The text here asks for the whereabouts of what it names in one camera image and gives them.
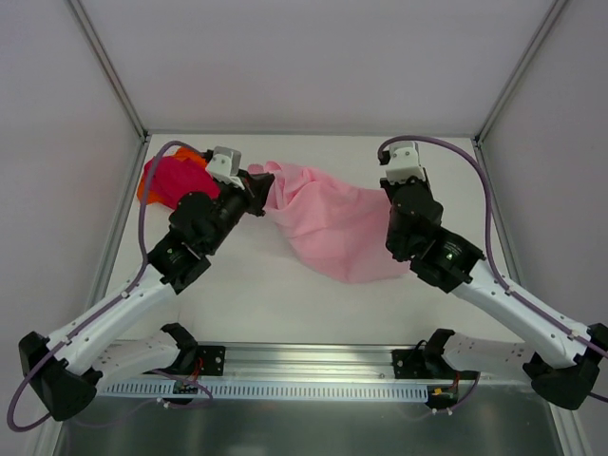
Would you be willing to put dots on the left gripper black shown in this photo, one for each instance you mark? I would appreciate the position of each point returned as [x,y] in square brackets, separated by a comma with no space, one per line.
[256,191]

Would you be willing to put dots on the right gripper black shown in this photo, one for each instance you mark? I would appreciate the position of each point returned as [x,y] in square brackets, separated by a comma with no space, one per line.
[399,243]

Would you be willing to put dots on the light pink t shirt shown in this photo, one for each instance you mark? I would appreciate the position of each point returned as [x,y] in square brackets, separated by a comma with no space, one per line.
[335,228]

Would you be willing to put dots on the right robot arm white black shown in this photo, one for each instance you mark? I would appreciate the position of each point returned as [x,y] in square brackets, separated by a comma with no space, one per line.
[557,356]

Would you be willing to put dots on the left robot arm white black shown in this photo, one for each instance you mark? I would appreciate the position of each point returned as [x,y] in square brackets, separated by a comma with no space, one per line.
[69,367]

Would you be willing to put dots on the orange folded t shirt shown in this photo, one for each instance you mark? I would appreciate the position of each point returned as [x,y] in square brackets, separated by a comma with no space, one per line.
[190,154]

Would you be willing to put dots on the magenta folded t shirt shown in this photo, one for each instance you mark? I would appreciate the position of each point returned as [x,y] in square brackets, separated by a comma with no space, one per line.
[180,185]

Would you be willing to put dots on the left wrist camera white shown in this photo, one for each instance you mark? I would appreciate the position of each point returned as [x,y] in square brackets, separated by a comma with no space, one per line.
[224,166]

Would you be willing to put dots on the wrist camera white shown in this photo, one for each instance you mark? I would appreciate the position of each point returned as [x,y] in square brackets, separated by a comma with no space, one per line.
[224,166]
[404,163]

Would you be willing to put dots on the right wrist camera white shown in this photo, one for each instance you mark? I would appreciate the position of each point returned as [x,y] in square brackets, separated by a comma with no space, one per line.
[404,163]

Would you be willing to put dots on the left aluminium frame post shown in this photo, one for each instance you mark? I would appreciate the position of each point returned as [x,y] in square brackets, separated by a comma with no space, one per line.
[97,47]

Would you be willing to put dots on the aluminium frame post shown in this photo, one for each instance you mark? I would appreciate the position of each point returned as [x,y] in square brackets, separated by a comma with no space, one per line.
[97,47]
[531,51]

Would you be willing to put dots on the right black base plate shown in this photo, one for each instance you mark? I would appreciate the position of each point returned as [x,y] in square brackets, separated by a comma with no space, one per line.
[415,364]

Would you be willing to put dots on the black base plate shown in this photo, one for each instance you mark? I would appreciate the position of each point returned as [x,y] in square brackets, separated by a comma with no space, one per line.
[204,360]
[415,364]

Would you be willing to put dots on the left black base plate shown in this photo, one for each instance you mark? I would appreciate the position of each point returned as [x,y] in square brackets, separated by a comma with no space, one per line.
[204,360]

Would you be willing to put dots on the aluminium mounting rail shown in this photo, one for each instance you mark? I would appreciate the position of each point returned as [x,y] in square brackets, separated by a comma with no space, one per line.
[314,363]

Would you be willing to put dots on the white slotted cable duct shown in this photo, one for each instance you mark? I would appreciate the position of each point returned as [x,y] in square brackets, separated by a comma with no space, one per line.
[222,389]

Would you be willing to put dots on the right aluminium frame post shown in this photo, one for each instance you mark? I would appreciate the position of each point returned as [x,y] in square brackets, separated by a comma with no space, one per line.
[531,51]

